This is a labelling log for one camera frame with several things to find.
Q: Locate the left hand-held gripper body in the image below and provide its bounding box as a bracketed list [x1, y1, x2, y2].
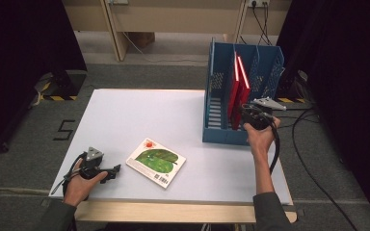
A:
[77, 146, 118, 181]

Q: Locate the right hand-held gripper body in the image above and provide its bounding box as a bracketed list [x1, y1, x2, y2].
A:
[240, 96, 288, 131]

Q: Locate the red hardcover book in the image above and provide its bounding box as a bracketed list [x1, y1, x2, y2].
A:
[231, 56, 252, 131]

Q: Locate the blue plastic file rack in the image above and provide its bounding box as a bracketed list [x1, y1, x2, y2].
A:
[201, 38, 285, 146]

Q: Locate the white book with green leaf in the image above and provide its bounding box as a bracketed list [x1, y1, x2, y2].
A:
[125, 137, 187, 190]

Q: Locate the person's right hand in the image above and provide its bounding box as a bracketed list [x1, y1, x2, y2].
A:
[244, 116, 282, 159]

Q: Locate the person's left hand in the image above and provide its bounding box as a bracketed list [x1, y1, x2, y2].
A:
[63, 159, 109, 208]

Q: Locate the black stand base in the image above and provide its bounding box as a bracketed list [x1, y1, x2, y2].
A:
[51, 68, 89, 97]

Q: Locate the black curtain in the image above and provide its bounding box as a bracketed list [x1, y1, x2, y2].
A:
[0, 0, 89, 160]
[275, 0, 370, 230]

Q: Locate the light wooden desk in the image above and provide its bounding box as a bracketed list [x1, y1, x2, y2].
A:
[62, 0, 293, 63]

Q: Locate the cardboard box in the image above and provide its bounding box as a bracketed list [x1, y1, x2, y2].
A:
[129, 32, 156, 49]

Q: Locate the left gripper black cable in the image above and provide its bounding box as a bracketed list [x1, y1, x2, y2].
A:
[49, 153, 88, 196]

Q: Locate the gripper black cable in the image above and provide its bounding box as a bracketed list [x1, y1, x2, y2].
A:
[49, 153, 88, 196]
[267, 118, 282, 176]

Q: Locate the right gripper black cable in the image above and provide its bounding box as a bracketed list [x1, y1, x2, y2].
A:
[267, 118, 282, 176]

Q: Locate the long black floor cable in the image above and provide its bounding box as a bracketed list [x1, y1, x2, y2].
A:
[290, 107, 359, 231]

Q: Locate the black power cable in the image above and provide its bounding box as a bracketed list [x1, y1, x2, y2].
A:
[258, 0, 269, 46]
[251, 0, 274, 46]

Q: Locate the white floor cable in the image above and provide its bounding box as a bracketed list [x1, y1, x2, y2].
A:
[121, 31, 208, 64]

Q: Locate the white wall socket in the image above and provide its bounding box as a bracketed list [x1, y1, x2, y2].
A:
[248, 0, 271, 8]

